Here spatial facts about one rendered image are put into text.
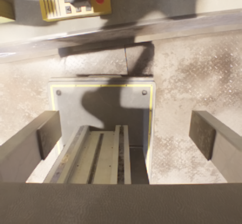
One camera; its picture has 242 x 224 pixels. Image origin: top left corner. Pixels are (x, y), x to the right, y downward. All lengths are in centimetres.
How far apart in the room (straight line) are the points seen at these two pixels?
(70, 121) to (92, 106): 19
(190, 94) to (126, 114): 63
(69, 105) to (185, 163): 121
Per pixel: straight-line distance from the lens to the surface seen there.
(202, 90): 158
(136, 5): 71
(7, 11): 79
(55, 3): 71
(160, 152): 170
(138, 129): 120
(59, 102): 120
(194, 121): 16
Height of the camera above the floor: 140
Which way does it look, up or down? 73 degrees down
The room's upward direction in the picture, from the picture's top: 178 degrees counter-clockwise
